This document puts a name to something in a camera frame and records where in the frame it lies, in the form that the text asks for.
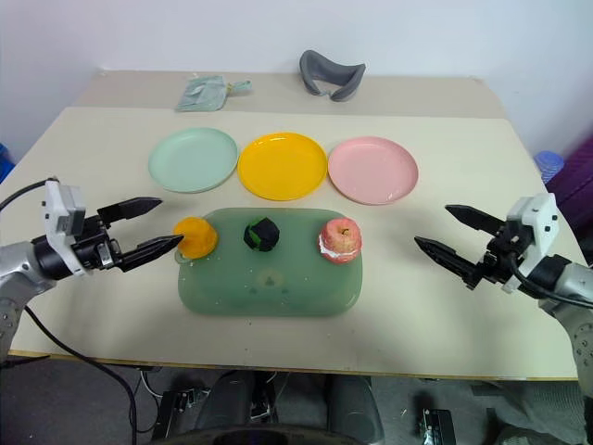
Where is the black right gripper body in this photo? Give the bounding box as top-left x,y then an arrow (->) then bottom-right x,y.
462,219 -> 529,291

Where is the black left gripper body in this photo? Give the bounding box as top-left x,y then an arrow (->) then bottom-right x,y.
73,213 -> 125,273

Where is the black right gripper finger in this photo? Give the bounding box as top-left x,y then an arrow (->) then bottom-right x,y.
413,235 -> 478,280
444,203 -> 507,240

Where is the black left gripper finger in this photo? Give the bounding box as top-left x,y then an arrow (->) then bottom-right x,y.
96,197 -> 164,229
119,234 -> 185,273

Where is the orange fruit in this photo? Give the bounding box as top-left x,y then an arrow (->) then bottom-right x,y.
172,216 -> 220,261

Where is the light green plate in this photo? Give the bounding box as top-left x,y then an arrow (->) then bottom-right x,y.
147,127 -> 239,194

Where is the pink plate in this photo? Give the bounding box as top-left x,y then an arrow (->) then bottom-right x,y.
327,135 -> 420,206

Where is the dark green avocado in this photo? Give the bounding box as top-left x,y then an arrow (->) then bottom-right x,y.
243,216 -> 281,253

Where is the yellow plate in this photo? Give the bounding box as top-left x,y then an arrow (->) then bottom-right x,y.
236,132 -> 329,202

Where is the blue plastic stool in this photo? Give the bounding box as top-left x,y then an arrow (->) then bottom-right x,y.
533,150 -> 566,186

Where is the purple object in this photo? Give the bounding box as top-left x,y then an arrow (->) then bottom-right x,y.
545,133 -> 593,268

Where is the red apple in foam net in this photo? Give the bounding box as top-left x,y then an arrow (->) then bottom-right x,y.
317,217 -> 362,267

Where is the green translucent tray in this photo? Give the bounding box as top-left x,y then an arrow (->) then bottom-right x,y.
173,207 -> 365,318

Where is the blue crate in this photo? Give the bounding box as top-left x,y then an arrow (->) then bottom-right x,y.
0,142 -> 17,184

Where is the light green pouch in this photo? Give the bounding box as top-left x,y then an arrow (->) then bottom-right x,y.
174,76 -> 254,113

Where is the black device on floor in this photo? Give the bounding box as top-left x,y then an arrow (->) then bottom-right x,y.
416,407 -> 453,445
151,388 -> 209,440

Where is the dark rounded robot leg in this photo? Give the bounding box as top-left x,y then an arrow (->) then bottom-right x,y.
193,370 -> 260,435
326,374 -> 385,445

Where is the grey curved headset pad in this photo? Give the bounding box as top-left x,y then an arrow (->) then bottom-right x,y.
298,49 -> 367,103

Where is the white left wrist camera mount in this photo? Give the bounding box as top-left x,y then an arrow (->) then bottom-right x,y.
38,179 -> 88,278

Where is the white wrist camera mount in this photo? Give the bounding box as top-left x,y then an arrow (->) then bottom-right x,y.
500,192 -> 559,294
38,179 -> 88,278

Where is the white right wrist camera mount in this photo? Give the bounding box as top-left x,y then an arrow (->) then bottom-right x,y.
500,192 -> 559,294

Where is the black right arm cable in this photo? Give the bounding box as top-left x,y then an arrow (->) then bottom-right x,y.
511,240 -> 593,310

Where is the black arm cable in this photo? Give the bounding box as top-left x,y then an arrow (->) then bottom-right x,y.
511,240 -> 593,310
0,179 -> 140,435

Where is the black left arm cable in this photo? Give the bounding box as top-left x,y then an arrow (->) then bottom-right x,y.
0,179 -> 140,435

